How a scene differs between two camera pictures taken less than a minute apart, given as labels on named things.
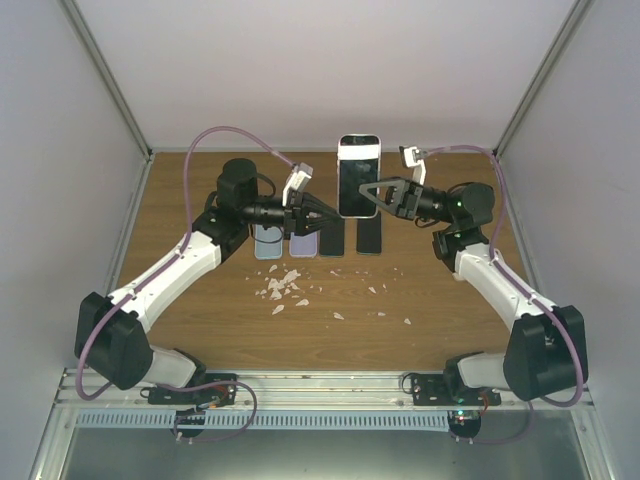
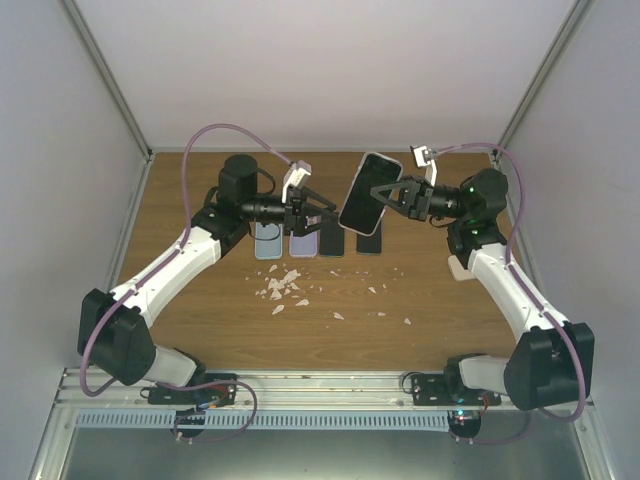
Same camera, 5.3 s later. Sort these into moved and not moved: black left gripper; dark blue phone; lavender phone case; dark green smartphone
Moved: dark blue phone
Not moved: black left gripper; dark green smartphone; lavender phone case
